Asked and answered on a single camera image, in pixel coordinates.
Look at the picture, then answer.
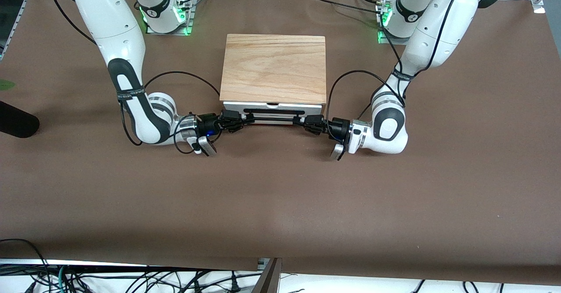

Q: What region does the black right arm strap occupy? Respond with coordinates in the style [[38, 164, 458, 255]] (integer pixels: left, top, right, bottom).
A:
[[116, 89, 145, 104]]

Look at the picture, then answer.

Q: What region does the black metal drawer handle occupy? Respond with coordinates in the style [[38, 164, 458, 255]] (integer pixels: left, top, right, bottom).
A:
[[243, 107, 307, 125]]

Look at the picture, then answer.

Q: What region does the black floor cable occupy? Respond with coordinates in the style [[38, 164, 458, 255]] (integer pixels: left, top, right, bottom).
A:
[[0, 239, 50, 285]]

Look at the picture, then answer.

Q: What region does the brown paper table cover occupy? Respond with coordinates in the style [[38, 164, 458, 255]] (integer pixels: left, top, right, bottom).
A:
[[0, 0, 561, 285]]

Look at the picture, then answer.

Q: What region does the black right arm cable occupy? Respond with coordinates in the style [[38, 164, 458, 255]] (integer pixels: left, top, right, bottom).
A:
[[49, 0, 221, 155]]

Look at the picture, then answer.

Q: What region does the white-fronted wooden drawer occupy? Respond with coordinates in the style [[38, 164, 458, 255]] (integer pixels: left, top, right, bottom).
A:
[[224, 101, 325, 125]]

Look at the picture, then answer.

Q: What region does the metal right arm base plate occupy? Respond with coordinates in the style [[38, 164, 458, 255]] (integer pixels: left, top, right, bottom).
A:
[[146, 0, 194, 36]]

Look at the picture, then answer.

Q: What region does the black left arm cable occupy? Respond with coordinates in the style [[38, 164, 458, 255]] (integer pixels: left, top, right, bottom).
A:
[[326, 0, 469, 120]]

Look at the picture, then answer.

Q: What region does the teal floor cable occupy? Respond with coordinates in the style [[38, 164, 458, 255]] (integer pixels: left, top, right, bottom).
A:
[[57, 264, 71, 293]]

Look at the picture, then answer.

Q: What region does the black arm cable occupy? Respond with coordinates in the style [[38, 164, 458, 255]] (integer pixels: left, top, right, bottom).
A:
[[49, 0, 221, 155], [326, 0, 469, 120]]

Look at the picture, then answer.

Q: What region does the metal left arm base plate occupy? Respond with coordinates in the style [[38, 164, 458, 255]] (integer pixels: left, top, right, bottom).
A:
[[378, 28, 424, 46]]

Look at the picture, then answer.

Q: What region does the light wooden cabinet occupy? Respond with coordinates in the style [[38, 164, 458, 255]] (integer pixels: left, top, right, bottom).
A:
[[219, 34, 328, 105]]

